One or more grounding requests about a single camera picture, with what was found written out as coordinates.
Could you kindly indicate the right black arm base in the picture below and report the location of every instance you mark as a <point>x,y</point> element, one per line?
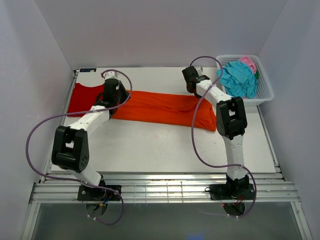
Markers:
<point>232,190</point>

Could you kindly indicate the blue label sticker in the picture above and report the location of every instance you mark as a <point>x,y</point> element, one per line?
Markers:
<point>87,70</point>

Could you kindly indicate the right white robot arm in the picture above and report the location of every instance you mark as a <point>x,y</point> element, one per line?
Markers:
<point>231,122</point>

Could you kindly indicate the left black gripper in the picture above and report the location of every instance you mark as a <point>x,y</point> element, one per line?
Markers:
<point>126,95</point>

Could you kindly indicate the aluminium table frame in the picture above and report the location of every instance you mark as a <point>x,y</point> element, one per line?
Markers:
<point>156,164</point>

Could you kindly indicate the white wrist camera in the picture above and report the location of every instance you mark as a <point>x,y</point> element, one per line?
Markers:
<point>199,70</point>
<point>109,75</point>

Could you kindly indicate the folded red t shirt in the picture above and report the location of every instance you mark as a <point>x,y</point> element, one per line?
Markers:
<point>83,97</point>

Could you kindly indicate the pink t shirt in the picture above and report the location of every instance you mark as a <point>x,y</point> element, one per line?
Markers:
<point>248,61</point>

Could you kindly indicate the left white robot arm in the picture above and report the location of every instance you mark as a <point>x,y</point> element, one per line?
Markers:
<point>71,143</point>

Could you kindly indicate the blue t shirt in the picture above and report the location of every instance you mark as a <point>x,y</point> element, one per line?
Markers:
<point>238,79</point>

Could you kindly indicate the orange t shirt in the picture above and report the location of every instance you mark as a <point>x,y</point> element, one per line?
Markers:
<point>159,108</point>

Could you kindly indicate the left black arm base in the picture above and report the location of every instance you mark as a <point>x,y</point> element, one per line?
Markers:
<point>86,193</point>

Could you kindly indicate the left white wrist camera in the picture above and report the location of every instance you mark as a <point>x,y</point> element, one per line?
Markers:
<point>109,75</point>

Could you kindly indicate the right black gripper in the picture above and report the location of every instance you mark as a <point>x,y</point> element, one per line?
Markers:
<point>198,96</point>

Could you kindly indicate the green garment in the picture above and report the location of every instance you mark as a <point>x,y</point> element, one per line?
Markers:
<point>257,75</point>

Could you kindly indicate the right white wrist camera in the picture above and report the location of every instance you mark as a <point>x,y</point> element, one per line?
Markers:
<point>199,70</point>

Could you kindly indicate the white plastic basket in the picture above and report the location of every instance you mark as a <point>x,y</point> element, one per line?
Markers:
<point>264,91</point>

